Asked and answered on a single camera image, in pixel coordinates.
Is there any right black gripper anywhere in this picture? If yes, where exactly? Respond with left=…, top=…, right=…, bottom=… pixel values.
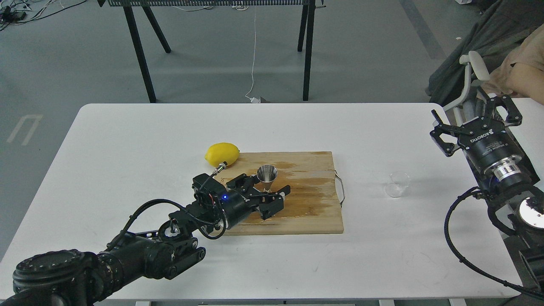
left=430, top=85, right=525, bottom=175

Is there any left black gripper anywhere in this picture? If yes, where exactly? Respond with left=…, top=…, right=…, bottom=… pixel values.
left=220, top=173, right=291, bottom=230

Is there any steel double jigger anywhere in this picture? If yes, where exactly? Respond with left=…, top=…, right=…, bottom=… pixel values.
left=256, top=164, right=278, bottom=192

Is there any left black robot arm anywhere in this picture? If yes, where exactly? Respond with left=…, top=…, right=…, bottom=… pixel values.
left=1, top=162, right=291, bottom=306

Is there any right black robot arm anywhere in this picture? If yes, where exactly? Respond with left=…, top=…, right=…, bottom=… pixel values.
left=430, top=87, right=543, bottom=300

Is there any wooden cutting board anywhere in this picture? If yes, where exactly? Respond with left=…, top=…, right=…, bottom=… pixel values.
left=216, top=151, right=344, bottom=235

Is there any yellow lemon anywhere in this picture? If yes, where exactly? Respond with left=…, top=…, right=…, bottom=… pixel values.
left=204, top=142, right=240, bottom=167

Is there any seated person beige shirt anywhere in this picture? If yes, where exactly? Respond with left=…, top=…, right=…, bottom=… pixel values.
left=482, top=25, right=544, bottom=105

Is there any white office chair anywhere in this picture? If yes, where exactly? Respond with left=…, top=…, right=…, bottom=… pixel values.
left=443, top=51, right=490, bottom=126

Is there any dark grey jacket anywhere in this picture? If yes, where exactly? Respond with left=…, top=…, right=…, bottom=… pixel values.
left=426, top=0, right=544, bottom=106

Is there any black trestle table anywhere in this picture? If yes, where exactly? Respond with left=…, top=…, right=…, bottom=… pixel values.
left=97, top=0, right=325, bottom=103

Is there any white power cable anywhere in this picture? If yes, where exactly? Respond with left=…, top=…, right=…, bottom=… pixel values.
left=244, top=6, right=261, bottom=103

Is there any floor cable bundle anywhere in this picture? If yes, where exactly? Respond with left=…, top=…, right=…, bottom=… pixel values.
left=0, top=0, right=88, bottom=30

